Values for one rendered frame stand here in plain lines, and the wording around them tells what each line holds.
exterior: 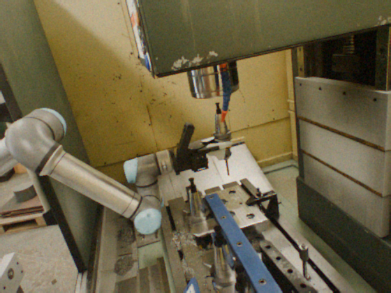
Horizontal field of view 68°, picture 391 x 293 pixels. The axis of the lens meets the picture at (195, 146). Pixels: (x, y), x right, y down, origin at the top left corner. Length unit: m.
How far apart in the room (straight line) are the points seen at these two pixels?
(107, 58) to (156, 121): 0.49
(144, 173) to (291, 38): 0.58
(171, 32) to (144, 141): 1.47
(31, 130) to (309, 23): 0.71
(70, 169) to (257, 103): 1.57
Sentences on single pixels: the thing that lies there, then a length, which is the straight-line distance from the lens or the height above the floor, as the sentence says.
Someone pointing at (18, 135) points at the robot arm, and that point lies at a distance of 0.86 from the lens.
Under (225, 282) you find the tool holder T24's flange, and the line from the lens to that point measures 0.61.
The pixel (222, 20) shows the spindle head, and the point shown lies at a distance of 0.61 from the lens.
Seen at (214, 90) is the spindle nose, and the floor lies 1.50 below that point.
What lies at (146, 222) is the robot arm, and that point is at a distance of 0.86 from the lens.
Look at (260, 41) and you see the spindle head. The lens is 0.64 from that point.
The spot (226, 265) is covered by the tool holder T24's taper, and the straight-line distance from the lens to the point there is 0.60.
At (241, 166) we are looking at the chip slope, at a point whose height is 0.77.
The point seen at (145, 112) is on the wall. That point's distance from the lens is 1.95.
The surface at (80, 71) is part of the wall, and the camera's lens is 1.92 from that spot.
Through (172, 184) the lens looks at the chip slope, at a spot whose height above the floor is 0.78.
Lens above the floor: 1.67
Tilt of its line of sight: 21 degrees down
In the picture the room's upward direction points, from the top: 11 degrees counter-clockwise
